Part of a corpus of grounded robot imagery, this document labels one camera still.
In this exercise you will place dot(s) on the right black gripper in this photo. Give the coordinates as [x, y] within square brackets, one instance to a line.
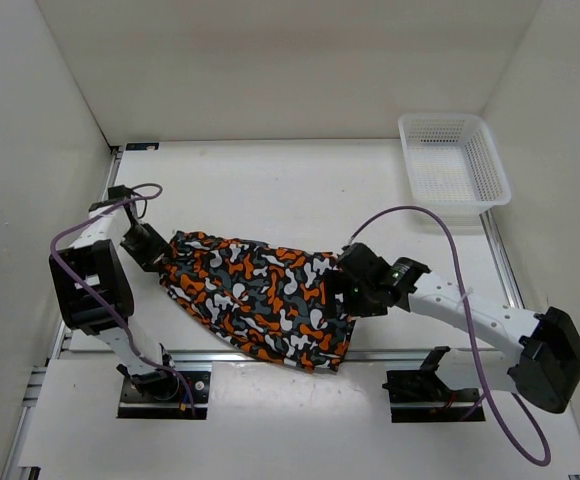
[337, 281]

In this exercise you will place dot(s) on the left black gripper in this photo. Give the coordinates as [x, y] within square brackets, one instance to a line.
[146, 259]

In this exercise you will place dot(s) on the orange camouflage shorts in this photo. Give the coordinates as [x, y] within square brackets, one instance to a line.
[269, 302]

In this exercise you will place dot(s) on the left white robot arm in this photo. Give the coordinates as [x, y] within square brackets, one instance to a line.
[94, 294]

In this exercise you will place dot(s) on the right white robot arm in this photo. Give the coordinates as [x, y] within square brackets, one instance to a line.
[535, 355]

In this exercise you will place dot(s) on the small dark label sticker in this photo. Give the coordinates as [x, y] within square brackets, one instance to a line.
[142, 146]

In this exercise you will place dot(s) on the white plastic basket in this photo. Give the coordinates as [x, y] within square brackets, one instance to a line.
[452, 163]

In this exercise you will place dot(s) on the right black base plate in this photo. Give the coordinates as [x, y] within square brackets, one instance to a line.
[420, 396]

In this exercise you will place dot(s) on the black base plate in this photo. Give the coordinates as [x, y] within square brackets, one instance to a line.
[173, 402]
[420, 396]

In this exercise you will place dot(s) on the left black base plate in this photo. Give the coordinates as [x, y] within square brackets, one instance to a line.
[173, 402]

